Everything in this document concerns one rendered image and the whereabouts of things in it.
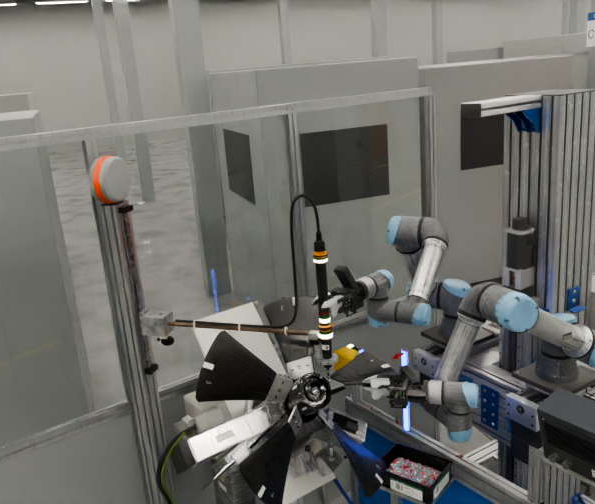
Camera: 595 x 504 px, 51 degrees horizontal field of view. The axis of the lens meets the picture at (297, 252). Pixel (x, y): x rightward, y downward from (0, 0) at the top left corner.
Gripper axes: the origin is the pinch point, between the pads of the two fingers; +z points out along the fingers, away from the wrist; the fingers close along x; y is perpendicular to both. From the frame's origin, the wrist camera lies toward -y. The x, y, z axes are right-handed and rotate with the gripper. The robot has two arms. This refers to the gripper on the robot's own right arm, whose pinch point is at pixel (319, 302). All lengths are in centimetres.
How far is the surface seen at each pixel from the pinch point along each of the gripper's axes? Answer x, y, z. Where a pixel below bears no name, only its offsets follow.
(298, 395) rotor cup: -1.8, 25.7, 14.0
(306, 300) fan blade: 15.9, 5.9, -10.5
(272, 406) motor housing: 11.0, 34.0, 13.7
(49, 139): 79, -54, 41
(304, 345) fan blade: 8.2, 16.9, -0.2
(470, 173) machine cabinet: 161, 29, -385
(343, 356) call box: 25, 40, -38
